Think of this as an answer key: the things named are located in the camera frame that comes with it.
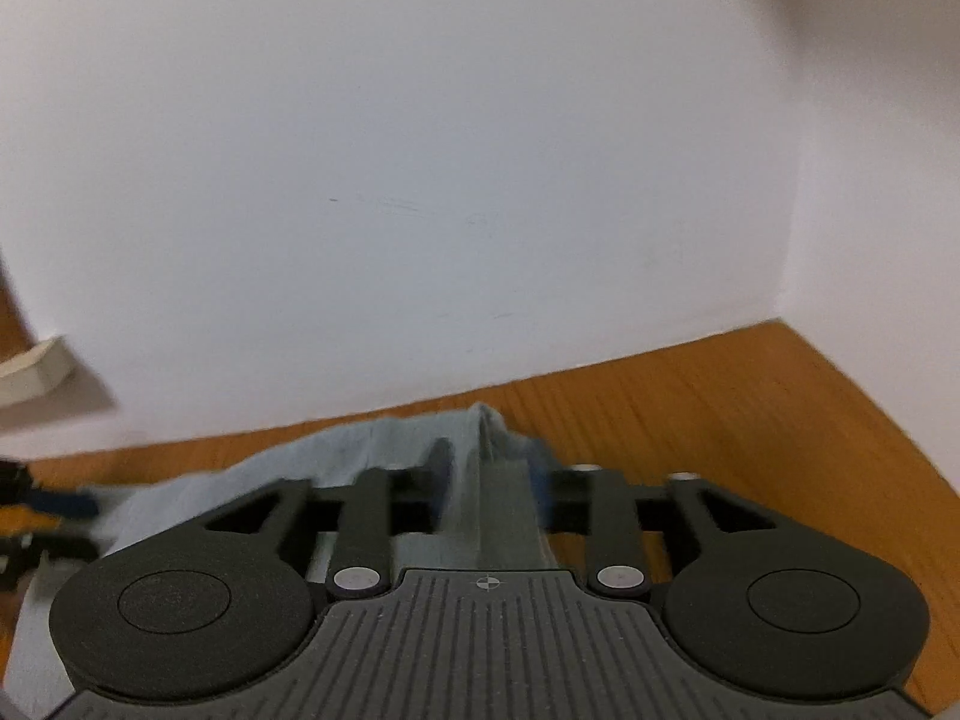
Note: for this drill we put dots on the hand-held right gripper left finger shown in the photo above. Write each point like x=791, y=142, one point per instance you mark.
x=441, y=480

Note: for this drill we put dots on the grey sweatshirt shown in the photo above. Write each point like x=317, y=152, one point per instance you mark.
x=337, y=442

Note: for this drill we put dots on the wooden window frame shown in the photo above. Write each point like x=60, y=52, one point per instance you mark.
x=9, y=322

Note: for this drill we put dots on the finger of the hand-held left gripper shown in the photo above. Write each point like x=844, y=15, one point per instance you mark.
x=52, y=546
x=64, y=504

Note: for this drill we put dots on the beige window sill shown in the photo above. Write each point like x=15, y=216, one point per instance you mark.
x=37, y=371

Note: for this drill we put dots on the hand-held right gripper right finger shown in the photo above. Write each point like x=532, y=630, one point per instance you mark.
x=541, y=495

